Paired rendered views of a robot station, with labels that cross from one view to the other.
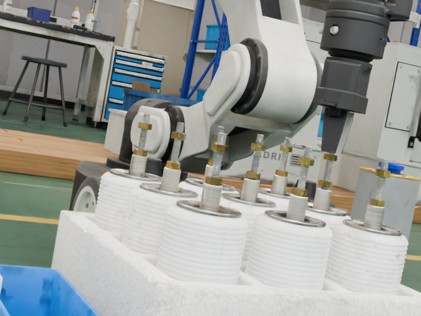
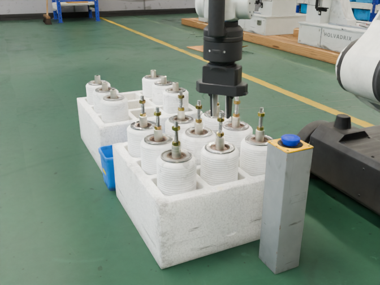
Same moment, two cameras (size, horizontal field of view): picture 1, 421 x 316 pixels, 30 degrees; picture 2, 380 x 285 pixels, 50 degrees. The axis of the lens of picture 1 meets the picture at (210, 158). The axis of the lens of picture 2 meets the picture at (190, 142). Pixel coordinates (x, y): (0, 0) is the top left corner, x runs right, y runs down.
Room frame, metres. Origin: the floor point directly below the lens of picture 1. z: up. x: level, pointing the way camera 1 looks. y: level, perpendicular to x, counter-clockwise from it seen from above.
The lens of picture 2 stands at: (1.06, -1.10, 0.65)
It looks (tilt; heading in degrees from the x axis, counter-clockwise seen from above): 22 degrees down; 92
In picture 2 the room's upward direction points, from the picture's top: straight up
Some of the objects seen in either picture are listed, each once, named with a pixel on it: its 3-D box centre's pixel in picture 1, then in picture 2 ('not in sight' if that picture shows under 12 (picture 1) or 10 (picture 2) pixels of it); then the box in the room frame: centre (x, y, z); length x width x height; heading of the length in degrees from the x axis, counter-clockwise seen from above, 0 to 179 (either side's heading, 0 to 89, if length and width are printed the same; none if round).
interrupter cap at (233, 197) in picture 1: (248, 200); (198, 132); (1.05, -0.06, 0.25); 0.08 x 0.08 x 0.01
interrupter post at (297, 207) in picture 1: (296, 209); (158, 134); (0.94, -0.11, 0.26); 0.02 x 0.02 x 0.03
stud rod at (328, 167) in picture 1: (327, 171); (220, 126); (1.10, -0.17, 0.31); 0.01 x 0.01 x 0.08
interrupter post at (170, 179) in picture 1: (170, 181); (181, 115); (1.00, 0.04, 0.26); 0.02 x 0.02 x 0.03
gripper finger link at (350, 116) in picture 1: (339, 131); (230, 105); (1.12, -0.17, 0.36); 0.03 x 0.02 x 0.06; 68
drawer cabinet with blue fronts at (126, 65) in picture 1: (124, 90); not in sight; (6.80, 0.84, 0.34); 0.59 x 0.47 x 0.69; 26
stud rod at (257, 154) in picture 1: (255, 162); (198, 113); (1.05, -0.06, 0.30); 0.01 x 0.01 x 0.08
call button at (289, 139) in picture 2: (390, 168); (290, 141); (1.25, -0.28, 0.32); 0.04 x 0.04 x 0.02
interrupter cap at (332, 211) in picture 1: (320, 209); (219, 147); (1.10, -0.17, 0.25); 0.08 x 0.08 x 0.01
